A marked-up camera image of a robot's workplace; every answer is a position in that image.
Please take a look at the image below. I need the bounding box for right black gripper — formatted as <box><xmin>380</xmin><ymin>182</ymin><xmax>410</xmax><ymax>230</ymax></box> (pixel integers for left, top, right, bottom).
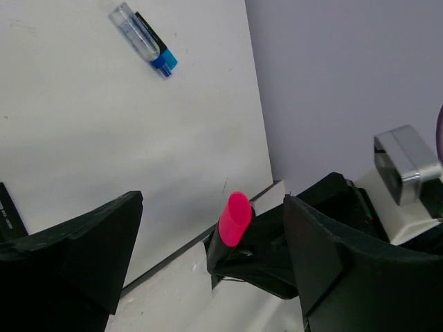
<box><xmin>209</xmin><ymin>172</ymin><xmax>389</xmax><ymax>299</ymax></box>

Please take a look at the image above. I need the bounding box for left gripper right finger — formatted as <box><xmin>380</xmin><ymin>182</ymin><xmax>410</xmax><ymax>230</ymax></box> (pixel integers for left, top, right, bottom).
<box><xmin>283</xmin><ymin>196</ymin><xmax>442</xmax><ymax>331</ymax></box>

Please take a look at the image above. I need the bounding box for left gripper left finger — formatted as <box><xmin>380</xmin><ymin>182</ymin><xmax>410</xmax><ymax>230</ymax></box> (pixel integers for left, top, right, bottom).
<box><xmin>1</xmin><ymin>191</ymin><xmax>143</xmax><ymax>331</ymax></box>

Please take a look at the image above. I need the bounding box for pink highlighter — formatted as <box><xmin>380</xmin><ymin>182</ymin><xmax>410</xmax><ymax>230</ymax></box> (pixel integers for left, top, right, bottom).
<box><xmin>207</xmin><ymin>192</ymin><xmax>253</xmax><ymax>275</ymax></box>

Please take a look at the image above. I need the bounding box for blue capped pen pack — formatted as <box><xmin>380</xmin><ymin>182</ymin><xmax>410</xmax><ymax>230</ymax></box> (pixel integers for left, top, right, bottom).
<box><xmin>108</xmin><ymin>2</ymin><xmax>178</xmax><ymax>78</ymax></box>

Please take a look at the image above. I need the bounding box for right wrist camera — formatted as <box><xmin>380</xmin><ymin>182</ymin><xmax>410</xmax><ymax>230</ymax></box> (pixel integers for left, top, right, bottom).
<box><xmin>356</xmin><ymin>124</ymin><xmax>442</xmax><ymax>246</ymax></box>

